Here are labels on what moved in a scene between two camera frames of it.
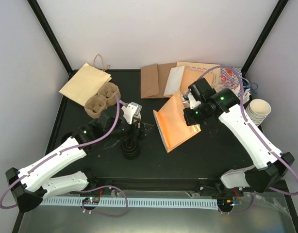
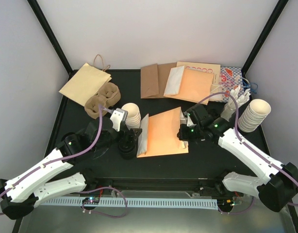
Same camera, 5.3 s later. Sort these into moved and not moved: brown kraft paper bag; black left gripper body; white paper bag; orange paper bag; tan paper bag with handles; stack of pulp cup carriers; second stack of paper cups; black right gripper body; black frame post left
Moved: black right gripper body; orange paper bag; black left gripper body
Not moved: stack of pulp cup carriers; black frame post left; white paper bag; second stack of paper cups; brown kraft paper bag; tan paper bag with handles
